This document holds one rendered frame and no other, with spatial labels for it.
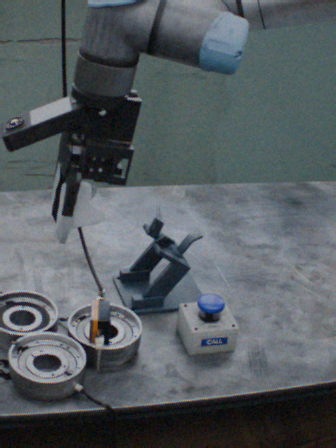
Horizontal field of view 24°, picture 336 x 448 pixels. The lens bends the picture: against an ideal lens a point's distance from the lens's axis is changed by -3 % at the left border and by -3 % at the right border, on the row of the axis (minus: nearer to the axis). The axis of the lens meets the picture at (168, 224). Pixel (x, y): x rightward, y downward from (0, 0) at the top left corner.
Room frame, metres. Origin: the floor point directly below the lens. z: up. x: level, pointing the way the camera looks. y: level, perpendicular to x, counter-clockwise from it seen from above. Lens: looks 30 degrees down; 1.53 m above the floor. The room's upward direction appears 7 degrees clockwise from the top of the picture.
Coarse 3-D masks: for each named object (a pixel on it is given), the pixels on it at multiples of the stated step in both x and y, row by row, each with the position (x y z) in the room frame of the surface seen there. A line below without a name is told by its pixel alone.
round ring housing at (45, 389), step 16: (32, 336) 0.83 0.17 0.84; (48, 336) 0.84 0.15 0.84; (64, 336) 0.84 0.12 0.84; (16, 352) 0.80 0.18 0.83; (32, 352) 0.81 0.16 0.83; (48, 352) 0.81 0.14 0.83; (80, 352) 0.81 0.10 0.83; (16, 368) 0.76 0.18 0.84; (32, 368) 0.77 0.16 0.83; (48, 368) 0.81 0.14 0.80; (64, 368) 0.78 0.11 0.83; (80, 368) 0.77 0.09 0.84; (16, 384) 0.76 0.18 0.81; (32, 384) 0.74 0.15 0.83; (48, 384) 0.74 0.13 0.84; (64, 384) 0.75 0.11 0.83; (48, 400) 0.74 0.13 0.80
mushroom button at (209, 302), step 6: (204, 294) 0.93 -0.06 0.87; (210, 294) 0.93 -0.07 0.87; (216, 294) 0.94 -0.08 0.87; (198, 300) 0.92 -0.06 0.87; (204, 300) 0.92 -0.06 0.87; (210, 300) 0.92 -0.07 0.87; (216, 300) 0.92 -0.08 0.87; (222, 300) 0.92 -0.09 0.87; (198, 306) 0.91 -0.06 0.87; (204, 306) 0.91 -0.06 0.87; (210, 306) 0.91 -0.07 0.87; (216, 306) 0.91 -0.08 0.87; (222, 306) 0.91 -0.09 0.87; (210, 312) 0.90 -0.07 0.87; (216, 312) 0.90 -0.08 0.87
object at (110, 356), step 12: (84, 312) 0.91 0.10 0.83; (120, 312) 0.92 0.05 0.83; (132, 312) 0.91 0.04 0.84; (72, 324) 0.88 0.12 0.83; (132, 324) 0.90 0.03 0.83; (72, 336) 0.84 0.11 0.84; (120, 336) 0.87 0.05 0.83; (132, 336) 0.88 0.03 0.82; (84, 348) 0.83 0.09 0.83; (108, 348) 0.82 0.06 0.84; (120, 348) 0.83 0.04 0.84; (132, 348) 0.84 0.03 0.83; (96, 360) 0.82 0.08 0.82; (108, 360) 0.82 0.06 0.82; (120, 360) 0.83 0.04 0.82
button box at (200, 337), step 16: (192, 304) 0.94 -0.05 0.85; (192, 320) 0.90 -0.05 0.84; (208, 320) 0.90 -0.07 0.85; (224, 320) 0.91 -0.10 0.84; (192, 336) 0.88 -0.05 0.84; (208, 336) 0.88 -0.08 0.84; (224, 336) 0.89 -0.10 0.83; (192, 352) 0.88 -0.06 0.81; (208, 352) 0.89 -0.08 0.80; (224, 352) 0.89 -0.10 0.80
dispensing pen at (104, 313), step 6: (102, 294) 0.92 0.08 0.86; (102, 300) 0.89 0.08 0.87; (102, 306) 0.88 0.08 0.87; (108, 306) 0.88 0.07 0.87; (102, 312) 0.86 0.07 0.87; (108, 312) 0.87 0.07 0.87; (102, 318) 0.85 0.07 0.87; (108, 318) 0.85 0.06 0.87; (102, 324) 0.84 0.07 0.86; (108, 324) 0.85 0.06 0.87; (96, 330) 0.84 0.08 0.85; (102, 330) 0.84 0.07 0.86; (108, 330) 0.85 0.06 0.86; (96, 336) 0.83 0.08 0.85; (102, 336) 0.83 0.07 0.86; (108, 336) 0.85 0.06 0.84; (96, 342) 0.82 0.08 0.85; (102, 342) 0.82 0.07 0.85; (108, 342) 0.85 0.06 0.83; (96, 348) 0.81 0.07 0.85; (102, 348) 0.81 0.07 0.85
